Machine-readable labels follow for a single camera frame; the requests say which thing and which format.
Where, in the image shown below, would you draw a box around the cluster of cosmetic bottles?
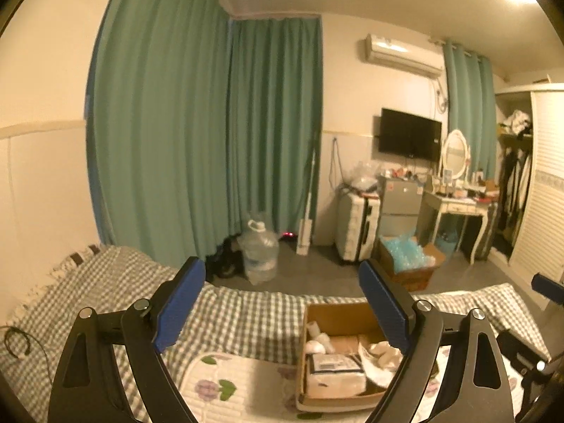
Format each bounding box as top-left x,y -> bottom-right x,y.
432,170 -> 501,199

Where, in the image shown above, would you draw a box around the grey plastic mailer package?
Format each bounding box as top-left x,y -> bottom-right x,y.
305,352 -> 368,395

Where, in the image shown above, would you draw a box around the floral quilted mat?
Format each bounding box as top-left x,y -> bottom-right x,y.
178,346 -> 525,423

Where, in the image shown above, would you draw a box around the hanging clothes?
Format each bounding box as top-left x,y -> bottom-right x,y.
498,147 -> 532,234

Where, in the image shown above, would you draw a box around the white mop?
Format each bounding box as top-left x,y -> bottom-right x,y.
296,147 -> 318,256

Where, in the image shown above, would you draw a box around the blue basket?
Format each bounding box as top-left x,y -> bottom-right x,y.
436,231 -> 461,256

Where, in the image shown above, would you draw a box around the white wardrobe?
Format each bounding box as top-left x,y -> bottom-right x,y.
493,81 -> 564,285

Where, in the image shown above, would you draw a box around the narrow teal curtain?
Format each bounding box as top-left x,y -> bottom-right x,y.
442,39 -> 498,183

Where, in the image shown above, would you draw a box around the black wall television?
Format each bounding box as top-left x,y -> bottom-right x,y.
379,108 -> 442,162

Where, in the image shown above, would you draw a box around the white socks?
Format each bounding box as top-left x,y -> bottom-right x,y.
305,321 -> 336,355

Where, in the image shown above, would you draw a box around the clear water jug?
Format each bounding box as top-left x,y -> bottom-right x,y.
238,219 -> 280,285

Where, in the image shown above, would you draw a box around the small silver fridge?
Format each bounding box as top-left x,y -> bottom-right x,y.
379,176 -> 426,239

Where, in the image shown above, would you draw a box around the white oval mirror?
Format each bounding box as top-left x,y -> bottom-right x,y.
441,130 -> 471,186

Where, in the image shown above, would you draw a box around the cream lace cloth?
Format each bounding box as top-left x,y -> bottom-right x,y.
359,339 -> 406,371

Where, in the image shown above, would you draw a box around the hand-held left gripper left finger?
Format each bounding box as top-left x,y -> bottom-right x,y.
46,256 -> 208,423

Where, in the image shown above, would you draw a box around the clear plastic bag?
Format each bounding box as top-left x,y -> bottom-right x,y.
346,161 -> 382,195

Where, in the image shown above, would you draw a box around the white louvered wardrobe door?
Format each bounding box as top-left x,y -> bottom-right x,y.
507,90 -> 564,285

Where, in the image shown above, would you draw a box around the white suitcase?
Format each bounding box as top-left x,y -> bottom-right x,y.
336,191 -> 382,265

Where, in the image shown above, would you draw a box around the green curtain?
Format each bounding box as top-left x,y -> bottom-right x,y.
227,17 -> 324,247
86,0 -> 234,269

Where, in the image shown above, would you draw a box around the brown cardboard box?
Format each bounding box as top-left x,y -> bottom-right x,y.
296,302 -> 441,412

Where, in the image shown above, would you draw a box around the folded clothes pile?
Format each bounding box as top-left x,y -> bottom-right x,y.
502,111 -> 532,135

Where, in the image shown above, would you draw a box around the grey plaid bed sheet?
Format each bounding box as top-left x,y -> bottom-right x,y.
0,244 -> 551,423

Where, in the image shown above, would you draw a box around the white dressing table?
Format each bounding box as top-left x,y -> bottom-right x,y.
418,187 -> 501,265

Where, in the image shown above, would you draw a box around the open cardboard box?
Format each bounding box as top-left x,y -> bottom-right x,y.
376,235 -> 448,292

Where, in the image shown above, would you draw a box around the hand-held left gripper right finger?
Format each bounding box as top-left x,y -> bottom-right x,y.
358,259 -> 516,423

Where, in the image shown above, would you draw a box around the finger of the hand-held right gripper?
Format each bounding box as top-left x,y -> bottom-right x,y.
497,330 -> 564,376
532,273 -> 564,306

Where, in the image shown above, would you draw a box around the hanging black cable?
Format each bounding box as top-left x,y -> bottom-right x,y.
328,136 -> 349,195

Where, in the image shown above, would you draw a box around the black bag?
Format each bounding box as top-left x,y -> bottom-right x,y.
207,238 -> 245,279

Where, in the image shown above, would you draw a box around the white air conditioner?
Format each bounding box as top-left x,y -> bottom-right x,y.
363,33 -> 443,79

